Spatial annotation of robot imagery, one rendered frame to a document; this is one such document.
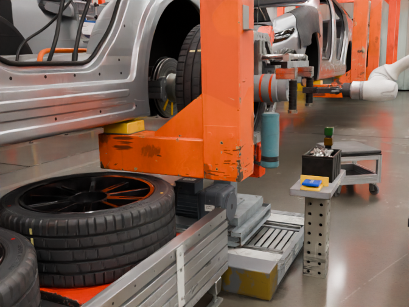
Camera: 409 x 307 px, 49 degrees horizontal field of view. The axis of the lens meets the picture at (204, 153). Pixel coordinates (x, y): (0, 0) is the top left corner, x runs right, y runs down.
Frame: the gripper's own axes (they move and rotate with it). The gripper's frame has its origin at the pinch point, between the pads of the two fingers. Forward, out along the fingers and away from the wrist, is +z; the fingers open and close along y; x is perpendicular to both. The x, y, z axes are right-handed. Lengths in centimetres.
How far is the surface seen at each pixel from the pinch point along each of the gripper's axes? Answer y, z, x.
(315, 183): -52, -15, -35
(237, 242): -42, 24, -71
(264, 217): -4, 23, -71
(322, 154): -32.1, -13.2, -26.7
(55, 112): -117, 62, -1
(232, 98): -76, 12, 2
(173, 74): -18, 71, 9
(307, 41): 265, 62, 35
